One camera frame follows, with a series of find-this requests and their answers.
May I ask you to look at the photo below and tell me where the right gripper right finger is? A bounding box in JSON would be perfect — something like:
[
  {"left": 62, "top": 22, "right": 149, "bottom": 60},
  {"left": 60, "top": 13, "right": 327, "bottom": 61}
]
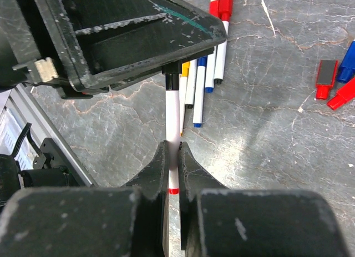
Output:
[{"left": 179, "top": 142, "right": 350, "bottom": 256}]

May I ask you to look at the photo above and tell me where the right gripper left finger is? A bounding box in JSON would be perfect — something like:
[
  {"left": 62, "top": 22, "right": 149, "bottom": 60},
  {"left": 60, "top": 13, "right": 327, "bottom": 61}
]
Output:
[{"left": 1, "top": 141, "right": 169, "bottom": 256}]

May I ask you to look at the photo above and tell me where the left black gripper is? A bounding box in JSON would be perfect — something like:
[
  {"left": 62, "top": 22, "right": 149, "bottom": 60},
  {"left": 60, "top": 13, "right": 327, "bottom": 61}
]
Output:
[{"left": 1, "top": 0, "right": 109, "bottom": 99}]

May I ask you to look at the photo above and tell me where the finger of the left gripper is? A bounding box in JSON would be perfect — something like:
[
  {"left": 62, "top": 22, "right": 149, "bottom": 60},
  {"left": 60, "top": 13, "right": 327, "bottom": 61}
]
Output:
[{"left": 35, "top": 0, "right": 226, "bottom": 90}]

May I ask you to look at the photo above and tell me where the red marker cap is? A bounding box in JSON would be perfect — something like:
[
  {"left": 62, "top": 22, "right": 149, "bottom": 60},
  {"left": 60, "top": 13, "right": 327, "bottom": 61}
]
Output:
[
  {"left": 327, "top": 78, "right": 355, "bottom": 110},
  {"left": 316, "top": 59, "right": 339, "bottom": 100}
]

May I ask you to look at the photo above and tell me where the yellow cap marker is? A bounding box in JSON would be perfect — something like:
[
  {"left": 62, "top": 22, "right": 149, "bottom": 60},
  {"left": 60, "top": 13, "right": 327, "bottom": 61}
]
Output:
[{"left": 179, "top": 62, "right": 190, "bottom": 136}]

